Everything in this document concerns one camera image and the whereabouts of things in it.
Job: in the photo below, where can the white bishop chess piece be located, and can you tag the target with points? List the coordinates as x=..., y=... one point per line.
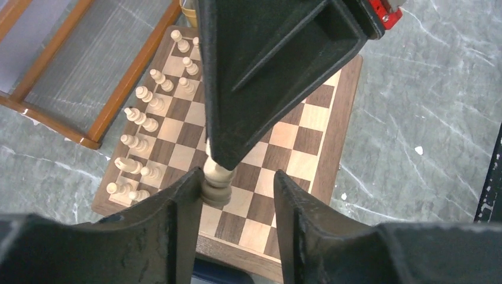
x=139, y=118

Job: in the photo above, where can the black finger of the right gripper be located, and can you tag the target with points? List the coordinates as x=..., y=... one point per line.
x=260, y=59

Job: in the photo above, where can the white chess pawn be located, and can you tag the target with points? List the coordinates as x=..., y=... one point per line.
x=138, y=195

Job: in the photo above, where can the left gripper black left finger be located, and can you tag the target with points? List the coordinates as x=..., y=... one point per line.
x=152, y=241

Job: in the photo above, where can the dark blue tray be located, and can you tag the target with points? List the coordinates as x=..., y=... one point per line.
x=210, y=272

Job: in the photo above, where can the wooden chessboard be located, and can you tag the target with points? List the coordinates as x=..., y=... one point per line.
x=305, y=144

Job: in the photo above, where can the white knight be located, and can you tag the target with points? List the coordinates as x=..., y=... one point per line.
x=128, y=165

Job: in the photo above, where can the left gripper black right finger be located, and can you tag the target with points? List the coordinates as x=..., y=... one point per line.
x=317, y=244

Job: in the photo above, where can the orange wooden shelf rack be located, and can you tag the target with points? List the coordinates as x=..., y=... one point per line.
x=85, y=75

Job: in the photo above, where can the white pawn second row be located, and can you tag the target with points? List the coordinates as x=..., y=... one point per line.
x=187, y=86
x=150, y=172

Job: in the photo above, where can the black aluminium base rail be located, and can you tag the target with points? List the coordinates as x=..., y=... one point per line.
x=489, y=206

